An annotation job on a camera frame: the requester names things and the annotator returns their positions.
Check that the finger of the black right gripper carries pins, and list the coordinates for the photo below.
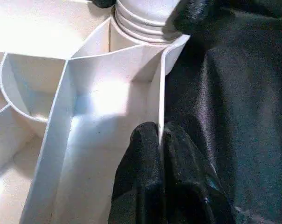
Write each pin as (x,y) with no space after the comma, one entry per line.
(189,16)
(103,2)

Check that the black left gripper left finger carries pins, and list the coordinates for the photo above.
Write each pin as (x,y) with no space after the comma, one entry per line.
(140,175)

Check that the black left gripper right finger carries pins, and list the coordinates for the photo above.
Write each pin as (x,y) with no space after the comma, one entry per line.
(192,182)

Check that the white plastic table leg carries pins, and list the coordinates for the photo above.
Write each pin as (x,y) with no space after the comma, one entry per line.
(143,14)

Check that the white plastic table top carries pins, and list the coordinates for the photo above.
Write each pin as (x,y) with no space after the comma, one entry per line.
(61,93)

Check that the black mat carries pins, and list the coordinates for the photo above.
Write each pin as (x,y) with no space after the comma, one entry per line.
(248,116)

